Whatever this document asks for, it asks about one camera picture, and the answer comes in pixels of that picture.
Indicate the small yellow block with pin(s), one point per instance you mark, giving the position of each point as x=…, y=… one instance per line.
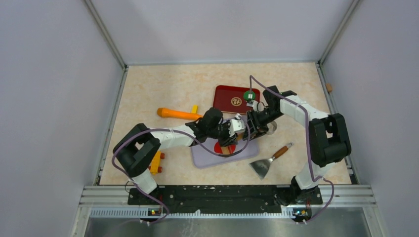
x=194, y=109

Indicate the green round disc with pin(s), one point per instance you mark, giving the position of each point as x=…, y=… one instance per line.
x=249, y=95

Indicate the metal scraper wooden handle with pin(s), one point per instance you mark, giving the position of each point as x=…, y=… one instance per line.
x=262, y=166

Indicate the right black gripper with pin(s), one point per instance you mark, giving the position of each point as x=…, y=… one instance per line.
x=254, y=124

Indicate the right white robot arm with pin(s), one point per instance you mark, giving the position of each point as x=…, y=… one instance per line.
x=327, y=138

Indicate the dark red lacquer tray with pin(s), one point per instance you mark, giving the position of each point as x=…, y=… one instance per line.
x=231, y=99

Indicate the metal ring cutter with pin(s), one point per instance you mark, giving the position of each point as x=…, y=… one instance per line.
x=271, y=128

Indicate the red dough lump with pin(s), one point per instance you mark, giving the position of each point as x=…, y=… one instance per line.
x=224, y=150

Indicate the orange plastic rolling pin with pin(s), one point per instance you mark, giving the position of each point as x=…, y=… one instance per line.
x=168, y=113

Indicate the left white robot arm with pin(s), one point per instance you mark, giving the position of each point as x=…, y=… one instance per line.
x=137, y=149

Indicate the yellow toy car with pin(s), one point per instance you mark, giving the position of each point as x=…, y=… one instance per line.
x=155, y=165

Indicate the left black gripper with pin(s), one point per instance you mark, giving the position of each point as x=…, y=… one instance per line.
x=228, y=140

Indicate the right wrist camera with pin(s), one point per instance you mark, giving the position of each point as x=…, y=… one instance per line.
x=256, y=105

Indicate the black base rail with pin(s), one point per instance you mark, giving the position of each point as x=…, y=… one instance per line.
x=218, y=199

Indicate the wooden dough roller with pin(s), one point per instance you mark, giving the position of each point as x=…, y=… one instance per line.
x=240, y=136

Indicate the lavender plastic tray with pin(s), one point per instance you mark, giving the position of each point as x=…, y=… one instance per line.
x=203, y=159

